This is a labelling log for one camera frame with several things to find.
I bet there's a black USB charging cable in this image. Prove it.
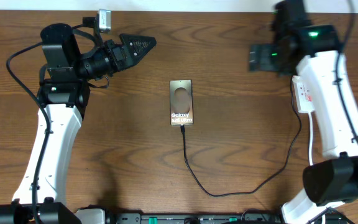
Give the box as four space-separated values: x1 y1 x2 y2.
180 79 303 198

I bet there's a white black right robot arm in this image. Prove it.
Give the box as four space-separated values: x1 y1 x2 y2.
249 0 358 223

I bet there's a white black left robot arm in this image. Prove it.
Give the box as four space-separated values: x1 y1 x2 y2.
0 17 157 223

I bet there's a white power strip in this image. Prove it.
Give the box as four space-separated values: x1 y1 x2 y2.
292 75 314 114

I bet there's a white power strip cord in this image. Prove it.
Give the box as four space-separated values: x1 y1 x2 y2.
307 112 315 166

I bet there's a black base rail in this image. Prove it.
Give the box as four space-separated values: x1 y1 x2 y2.
106 212 285 224

